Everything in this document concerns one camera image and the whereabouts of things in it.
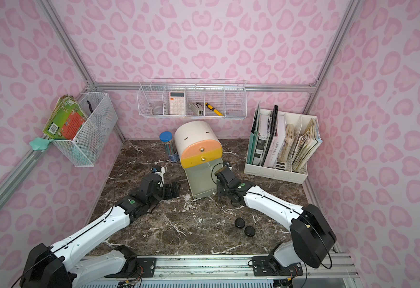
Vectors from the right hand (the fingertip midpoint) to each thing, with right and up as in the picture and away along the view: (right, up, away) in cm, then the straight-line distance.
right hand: (222, 183), depth 86 cm
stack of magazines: (+41, +19, -2) cm, 45 cm away
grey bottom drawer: (-10, +1, +6) cm, 12 cm away
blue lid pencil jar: (-29, +22, +9) cm, 38 cm away
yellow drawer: (-7, +13, +6) cm, 16 cm away
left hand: (-23, +1, -4) cm, 23 cm away
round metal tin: (-35, +37, +10) cm, 52 cm away
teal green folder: (+15, +22, -4) cm, 27 cm away
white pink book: (+27, +16, +6) cm, 32 cm away
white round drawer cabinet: (-15, +26, +8) cm, 31 cm away
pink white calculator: (-24, +41, +9) cm, 48 cm away
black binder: (+23, +23, -6) cm, 33 cm away
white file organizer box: (+40, +30, +15) cm, 52 cm away
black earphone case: (+8, -18, -2) cm, 20 cm away
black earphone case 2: (+12, -21, -4) cm, 25 cm away
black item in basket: (-65, +38, +2) cm, 75 cm away
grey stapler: (-13, +39, +10) cm, 42 cm away
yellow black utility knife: (-6, +40, +12) cm, 42 cm away
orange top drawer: (-11, +18, +2) cm, 21 cm away
